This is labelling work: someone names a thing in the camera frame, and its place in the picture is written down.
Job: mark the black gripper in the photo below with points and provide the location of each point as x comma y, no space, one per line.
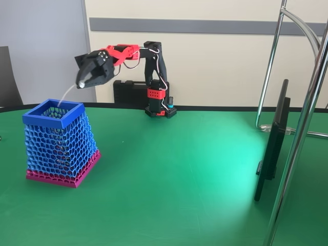
100,68

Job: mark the chrome tube stand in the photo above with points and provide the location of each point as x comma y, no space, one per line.
294,153

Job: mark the grey door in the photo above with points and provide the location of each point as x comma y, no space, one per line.
41,46

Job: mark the blue and pink lattice basket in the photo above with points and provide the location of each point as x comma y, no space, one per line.
59,148

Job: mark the black chair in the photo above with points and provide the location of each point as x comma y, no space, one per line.
9,84

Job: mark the grey wall rail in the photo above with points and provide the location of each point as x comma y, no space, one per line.
205,25

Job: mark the flat LED light panel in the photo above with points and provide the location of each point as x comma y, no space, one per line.
275,143

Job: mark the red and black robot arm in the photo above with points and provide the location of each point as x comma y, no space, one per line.
153,64

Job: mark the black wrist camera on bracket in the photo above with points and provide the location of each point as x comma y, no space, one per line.
80,60

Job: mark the green cloth with black rim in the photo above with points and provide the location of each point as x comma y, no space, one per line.
166,179

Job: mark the black plastic tool case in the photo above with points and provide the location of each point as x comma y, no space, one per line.
128,92

